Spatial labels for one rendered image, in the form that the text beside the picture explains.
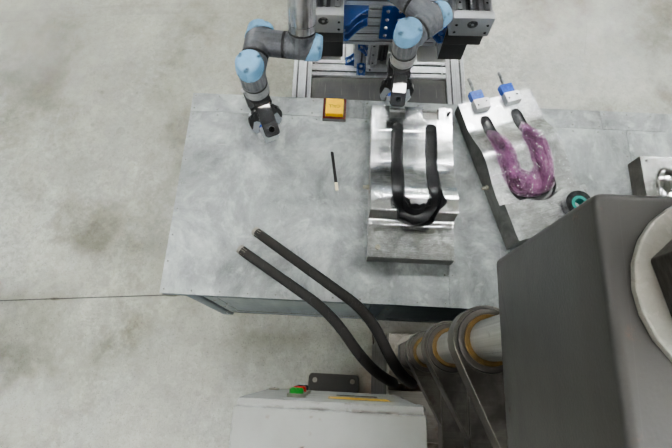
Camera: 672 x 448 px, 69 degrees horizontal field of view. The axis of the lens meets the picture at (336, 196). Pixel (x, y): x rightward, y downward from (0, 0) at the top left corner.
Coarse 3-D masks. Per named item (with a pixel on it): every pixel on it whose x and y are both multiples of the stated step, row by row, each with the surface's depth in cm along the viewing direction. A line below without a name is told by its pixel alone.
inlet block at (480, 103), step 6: (468, 78) 166; (474, 90) 164; (480, 90) 163; (468, 96) 165; (474, 96) 163; (480, 96) 163; (474, 102) 160; (480, 102) 160; (486, 102) 160; (474, 108) 162; (480, 108) 160; (486, 108) 161
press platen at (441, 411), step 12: (420, 336) 120; (408, 348) 119; (408, 360) 119; (420, 372) 118; (420, 384) 117; (432, 384) 117; (432, 396) 116; (432, 408) 116; (444, 408) 115; (444, 420) 114; (444, 432) 113; (456, 432) 113; (444, 444) 112; (456, 444) 112
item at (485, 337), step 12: (480, 324) 68; (492, 324) 62; (408, 336) 144; (444, 336) 90; (480, 336) 66; (492, 336) 61; (396, 348) 143; (420, 348) 113; (444, 348) 88; (480, 348) 67; (492, 348) 62; (420, 360) 117; (444, 360) 93; (492, 360) 68; (408, 372) 141
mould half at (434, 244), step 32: (384, 128) 156; (416, 128) 156; (448, 128) 156; (384, 160) 153; (416, 160) 153; (448, 160) 153; (384, 192) 144; (416, 192) 144; (448, 192) 144; (384, 224) 148; (448, 224) 148; (384, 256) 145; (416, 256) 145; (448, 256) 145
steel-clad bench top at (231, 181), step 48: (240, 96) 170; (192, 144) 164; (240, 144) 164; (288, 144) 164; (336, 144) 164; (576, 144) 164; (624, 144) 164; (192, 192) 158; (240, 192) 158; (288, 192) 158; (336, 192) 158; (480, 192) 158; (624, 192) 158; (192, 240) 153; (240, 240) 153; (288, 240) 153; (336, 240) 153; (480, 240) 153; (192, 288) 148; (240, 288) 148; (384, 288) 148; (432, 288) 148; (480, 288) 148
